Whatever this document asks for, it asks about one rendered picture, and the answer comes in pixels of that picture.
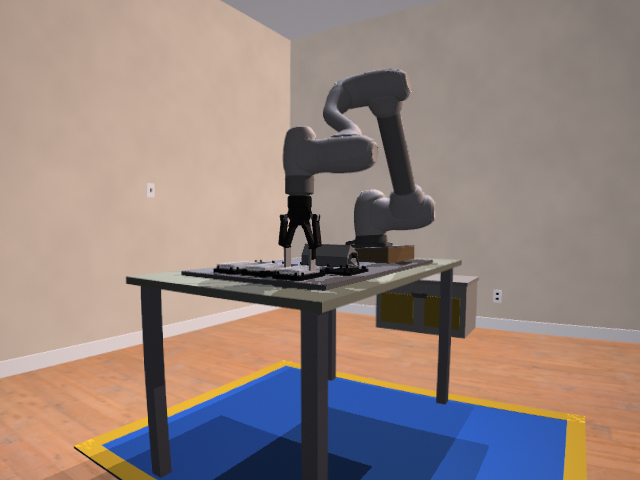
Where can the grey button panel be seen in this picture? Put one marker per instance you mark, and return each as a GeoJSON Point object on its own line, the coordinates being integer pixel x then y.
{"type": "Point", "coordinates": [335, 255]}

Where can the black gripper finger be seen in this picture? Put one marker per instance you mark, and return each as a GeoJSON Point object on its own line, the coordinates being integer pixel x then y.
{"type": "Point", "coordinates": [313, 239]}
{"type": "Point", "coordinates": [287, 236]}

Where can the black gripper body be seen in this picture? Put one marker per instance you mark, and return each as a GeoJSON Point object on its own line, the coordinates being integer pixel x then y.
{"type": "Point", "coordinates": [299, 205]}

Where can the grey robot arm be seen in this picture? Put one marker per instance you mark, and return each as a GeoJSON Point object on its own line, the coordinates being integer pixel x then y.
{"type": "Point", "coordinates": [383, 91]}

